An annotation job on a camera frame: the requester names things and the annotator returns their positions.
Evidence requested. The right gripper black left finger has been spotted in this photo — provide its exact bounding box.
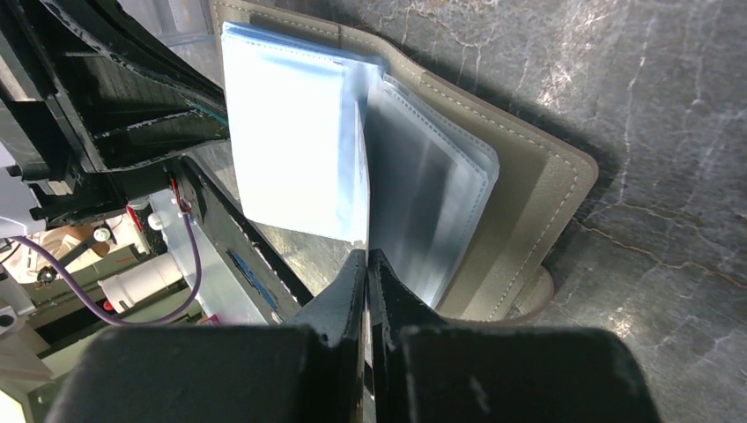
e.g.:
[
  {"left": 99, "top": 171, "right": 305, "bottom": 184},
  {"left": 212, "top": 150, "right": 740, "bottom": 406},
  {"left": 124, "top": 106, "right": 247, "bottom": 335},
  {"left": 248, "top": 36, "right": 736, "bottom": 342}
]
[{"left": 47, "top": 249, "right": 366, "bottom": 422}]

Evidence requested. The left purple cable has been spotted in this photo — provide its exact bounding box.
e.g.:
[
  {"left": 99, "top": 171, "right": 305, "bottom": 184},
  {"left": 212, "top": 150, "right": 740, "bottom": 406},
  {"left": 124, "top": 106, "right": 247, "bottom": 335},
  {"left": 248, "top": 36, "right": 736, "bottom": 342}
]
[{"left": 10, "top": 210, "right": 204, "bottom": 328}]

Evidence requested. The beige leather card holder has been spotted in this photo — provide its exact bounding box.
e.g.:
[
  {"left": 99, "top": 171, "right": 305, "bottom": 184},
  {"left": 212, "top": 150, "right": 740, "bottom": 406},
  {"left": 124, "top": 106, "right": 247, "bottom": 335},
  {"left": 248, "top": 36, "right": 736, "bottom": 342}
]
[{"left": 211, "top": 1, "right": 598, "bottom": 324}]

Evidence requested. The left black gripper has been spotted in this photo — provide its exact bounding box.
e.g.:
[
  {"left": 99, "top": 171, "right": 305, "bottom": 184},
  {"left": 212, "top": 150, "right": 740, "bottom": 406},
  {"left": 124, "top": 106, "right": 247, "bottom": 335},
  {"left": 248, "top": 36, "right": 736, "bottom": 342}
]
[{"left": 1, "top": 1, "right": 229, "bottom": 228}]

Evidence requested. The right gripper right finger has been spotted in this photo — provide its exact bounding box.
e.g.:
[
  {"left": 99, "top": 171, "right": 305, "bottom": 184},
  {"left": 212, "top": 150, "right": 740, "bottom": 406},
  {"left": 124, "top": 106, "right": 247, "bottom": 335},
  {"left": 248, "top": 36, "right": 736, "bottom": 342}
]
[{"left": 367, "top": 249, "right": 661, "bottom": 422}]

